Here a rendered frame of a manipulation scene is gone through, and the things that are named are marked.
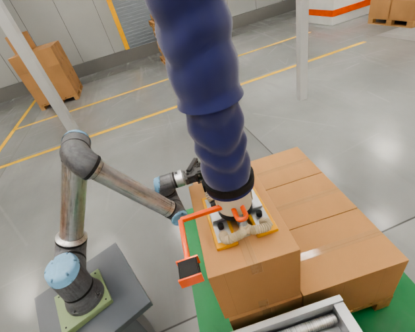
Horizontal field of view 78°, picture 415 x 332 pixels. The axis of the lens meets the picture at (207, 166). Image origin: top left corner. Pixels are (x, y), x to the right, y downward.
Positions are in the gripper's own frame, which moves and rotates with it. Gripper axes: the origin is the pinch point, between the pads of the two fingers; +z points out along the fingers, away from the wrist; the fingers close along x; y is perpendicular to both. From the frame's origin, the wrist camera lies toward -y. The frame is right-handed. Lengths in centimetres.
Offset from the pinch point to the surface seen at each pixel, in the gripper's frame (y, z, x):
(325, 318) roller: 68, 25, -56
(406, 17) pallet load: -421, 520, -93
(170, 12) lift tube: 37, -6, 78
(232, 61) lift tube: 36, 8, 62
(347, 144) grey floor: -107, 165, -112
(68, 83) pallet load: -614, -268, -65
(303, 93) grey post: -242, 182, -101
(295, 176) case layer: -28, 59, -57
